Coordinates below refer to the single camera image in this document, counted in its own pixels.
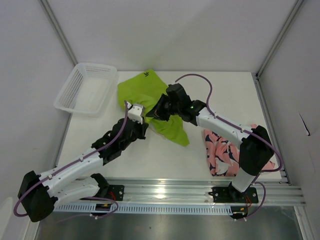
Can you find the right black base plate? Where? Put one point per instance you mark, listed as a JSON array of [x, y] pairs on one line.
[[224, 194]]

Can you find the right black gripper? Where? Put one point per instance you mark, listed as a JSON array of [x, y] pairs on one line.
[[157, 112]]

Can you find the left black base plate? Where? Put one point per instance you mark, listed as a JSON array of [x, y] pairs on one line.
[[114, 192]]

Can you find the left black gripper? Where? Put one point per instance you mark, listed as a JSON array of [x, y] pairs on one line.
[[142, 128]]

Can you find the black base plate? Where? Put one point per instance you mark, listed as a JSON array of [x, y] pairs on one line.
[[114, 192], [224, 194]]

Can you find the left aluminium frame post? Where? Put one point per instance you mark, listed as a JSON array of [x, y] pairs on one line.
[[53, 20]]

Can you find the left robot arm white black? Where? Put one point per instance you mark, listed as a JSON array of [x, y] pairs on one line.
[[40, 194]]

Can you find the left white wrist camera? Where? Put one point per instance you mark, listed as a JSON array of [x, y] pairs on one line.
[[136, 112]]

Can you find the white plastic basket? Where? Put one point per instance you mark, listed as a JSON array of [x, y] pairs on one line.
[[87, 89]]

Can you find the aluminium frame post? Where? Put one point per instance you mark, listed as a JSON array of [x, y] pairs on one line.
[[284, 30], [53, 20]]

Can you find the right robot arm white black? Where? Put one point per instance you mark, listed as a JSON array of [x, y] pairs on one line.
[[235, 133]]

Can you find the right aluminium frame post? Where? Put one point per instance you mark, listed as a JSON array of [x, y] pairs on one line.
[[284, 30]]

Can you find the pink shark print shorts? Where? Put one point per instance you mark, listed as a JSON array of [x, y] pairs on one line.
[[226, 160]]

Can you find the white slotted cable duct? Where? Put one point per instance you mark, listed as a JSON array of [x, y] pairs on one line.
[[134, 208]]

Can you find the aluminium mounting rail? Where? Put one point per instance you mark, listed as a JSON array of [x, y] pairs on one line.
[[195, 191]]

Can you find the lime green shorts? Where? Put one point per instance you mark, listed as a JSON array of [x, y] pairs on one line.
[[146, 89]]

